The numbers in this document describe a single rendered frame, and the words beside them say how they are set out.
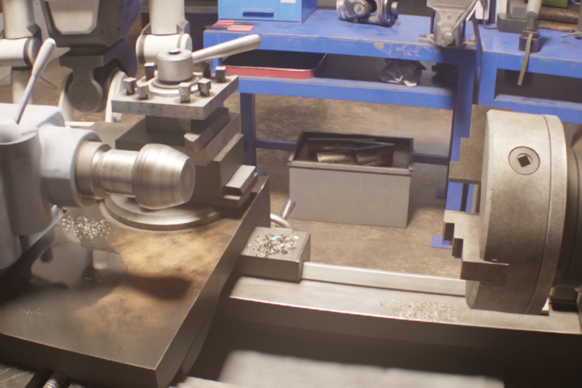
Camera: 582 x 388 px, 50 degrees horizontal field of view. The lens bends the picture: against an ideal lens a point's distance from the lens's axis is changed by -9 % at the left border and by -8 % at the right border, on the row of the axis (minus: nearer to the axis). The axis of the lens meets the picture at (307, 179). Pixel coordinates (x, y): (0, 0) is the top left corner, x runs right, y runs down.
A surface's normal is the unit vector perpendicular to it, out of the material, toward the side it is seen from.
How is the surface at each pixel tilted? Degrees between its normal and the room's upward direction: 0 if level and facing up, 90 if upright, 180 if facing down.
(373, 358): 6
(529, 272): 93
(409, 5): 90
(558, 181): 45
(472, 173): 65
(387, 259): 0
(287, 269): 90
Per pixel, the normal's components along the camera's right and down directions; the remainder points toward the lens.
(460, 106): -0.20, 0.43
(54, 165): -0.15, -0.04
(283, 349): -0.18, -0.85
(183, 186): 0.98, 0.10
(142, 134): 0.01, -0.90
